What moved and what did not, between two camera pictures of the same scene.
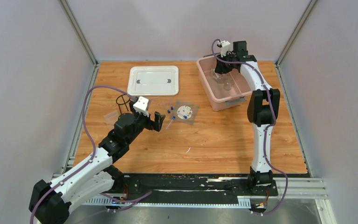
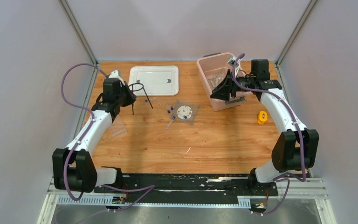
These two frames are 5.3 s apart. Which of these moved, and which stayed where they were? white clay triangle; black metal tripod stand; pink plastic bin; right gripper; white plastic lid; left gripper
Moved: left gripper; black metal tripod stand; right gripper; white clay triangle
Stayed: white plastic lid; pink plastic bin
